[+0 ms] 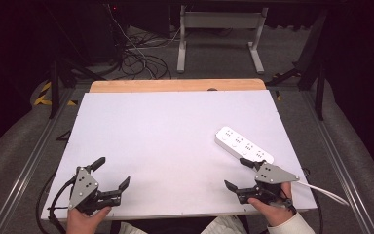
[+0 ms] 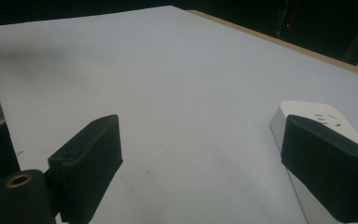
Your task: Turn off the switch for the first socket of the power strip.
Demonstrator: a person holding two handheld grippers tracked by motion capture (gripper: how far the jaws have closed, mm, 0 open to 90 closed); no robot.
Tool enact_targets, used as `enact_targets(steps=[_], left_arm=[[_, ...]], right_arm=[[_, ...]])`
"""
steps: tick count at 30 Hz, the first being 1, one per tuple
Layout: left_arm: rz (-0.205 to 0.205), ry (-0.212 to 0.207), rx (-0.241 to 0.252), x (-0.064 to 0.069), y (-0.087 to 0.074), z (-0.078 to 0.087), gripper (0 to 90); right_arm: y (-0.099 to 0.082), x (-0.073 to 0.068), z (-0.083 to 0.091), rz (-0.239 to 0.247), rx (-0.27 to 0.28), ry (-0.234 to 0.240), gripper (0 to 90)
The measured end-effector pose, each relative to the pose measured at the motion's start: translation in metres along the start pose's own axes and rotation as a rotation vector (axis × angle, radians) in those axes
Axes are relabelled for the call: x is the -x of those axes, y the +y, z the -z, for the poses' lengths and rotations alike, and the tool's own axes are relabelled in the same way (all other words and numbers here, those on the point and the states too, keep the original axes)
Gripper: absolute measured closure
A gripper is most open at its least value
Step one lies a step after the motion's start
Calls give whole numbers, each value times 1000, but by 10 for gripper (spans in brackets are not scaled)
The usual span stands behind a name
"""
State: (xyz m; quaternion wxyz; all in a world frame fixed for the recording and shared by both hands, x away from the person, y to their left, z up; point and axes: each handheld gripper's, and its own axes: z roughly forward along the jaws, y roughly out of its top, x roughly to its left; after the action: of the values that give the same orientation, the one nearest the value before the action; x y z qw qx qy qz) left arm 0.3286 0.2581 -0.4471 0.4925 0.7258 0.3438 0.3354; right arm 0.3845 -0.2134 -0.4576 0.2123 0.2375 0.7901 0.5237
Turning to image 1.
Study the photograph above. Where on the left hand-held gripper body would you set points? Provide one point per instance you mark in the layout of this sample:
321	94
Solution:
83	185

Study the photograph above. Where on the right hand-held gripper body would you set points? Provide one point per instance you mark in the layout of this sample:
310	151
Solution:
272	175

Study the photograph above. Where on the white power strip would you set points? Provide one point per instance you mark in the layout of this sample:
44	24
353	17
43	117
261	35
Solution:
240	143

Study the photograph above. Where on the person's left hand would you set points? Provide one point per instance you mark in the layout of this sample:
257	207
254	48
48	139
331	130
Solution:
81	222

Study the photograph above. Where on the person's right hand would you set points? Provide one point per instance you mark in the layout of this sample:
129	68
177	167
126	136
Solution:
277	213

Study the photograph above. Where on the person's white clothing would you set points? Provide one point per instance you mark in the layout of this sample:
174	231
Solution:
222	226

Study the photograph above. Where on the yellow black hazard tape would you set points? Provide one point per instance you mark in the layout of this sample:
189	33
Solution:
44	96

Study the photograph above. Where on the black metal stand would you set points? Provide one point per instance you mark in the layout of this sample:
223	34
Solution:
54	87
319	81

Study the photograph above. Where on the wooden board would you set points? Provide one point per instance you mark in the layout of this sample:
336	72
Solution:
175	85

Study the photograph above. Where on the black computer case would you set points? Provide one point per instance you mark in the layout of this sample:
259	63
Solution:
104	32

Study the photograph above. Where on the aluminium rail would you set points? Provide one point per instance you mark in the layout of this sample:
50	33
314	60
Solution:
29	165
341	169

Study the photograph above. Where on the white metal table frame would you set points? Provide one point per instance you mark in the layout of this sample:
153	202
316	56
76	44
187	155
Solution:
220	20

